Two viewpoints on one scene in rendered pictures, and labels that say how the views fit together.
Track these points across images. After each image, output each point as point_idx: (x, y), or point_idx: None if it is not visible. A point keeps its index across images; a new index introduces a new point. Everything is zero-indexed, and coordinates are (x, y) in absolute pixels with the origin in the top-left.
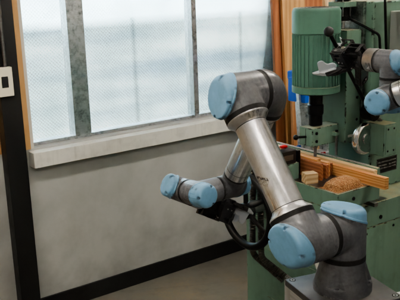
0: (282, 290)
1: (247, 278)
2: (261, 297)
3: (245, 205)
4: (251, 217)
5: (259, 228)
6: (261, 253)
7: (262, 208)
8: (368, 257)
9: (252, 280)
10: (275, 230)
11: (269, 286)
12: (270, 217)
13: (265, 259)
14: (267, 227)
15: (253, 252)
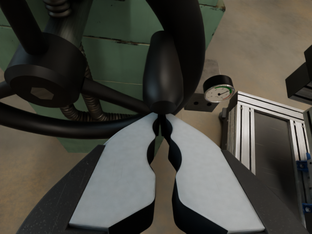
0: (105, 110)
1: (34, 108)
2: (68, 119)
3: (53, 65)
4: (91, 90)
5: (134, 109)
6: (100, 116)
7: (81, 31)
8: None
9: (44, 109)
10: None
11: (81, 110)
12: (198, 83)
13: (109, 117)
14: (178, 107)
15: (76, 115)
